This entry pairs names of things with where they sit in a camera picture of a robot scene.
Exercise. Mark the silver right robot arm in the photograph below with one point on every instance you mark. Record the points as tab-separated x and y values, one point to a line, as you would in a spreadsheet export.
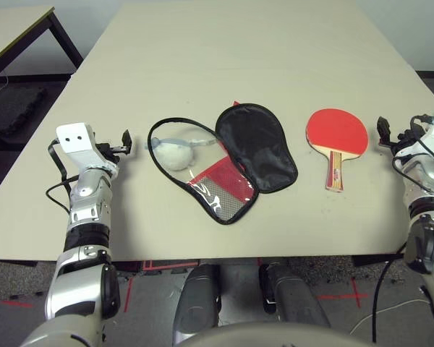
425	217

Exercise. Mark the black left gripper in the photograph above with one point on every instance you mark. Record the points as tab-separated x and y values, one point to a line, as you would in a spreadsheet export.
110	150

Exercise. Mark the red black paddle case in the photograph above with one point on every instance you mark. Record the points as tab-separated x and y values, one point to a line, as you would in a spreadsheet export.
260	152

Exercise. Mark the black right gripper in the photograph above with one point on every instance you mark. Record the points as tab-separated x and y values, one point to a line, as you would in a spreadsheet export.
407	139

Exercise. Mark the grey right robot leg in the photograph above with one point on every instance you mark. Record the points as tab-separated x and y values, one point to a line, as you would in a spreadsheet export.
293	296

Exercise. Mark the grey robot leg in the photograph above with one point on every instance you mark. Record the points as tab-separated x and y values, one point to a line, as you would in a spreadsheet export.
197	303
293	296

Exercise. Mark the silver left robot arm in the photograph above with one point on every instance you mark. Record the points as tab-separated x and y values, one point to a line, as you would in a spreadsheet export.
90	202

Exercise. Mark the black foam floor mat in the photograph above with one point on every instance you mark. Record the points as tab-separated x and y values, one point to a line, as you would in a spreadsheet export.
11	108

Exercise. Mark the beige side table black frame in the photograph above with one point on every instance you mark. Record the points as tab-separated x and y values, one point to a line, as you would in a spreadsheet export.
11	29

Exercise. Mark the grey left robot leg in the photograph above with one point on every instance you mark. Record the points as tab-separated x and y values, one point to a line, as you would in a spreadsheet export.
197	303

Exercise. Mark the grey robot torso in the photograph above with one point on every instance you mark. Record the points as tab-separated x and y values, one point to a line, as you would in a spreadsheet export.
275	336

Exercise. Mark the red tape rectangle outline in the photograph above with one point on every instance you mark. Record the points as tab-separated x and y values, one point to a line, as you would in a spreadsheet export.
170	265

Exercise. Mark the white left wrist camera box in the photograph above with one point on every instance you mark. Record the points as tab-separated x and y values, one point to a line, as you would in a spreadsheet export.
74	144

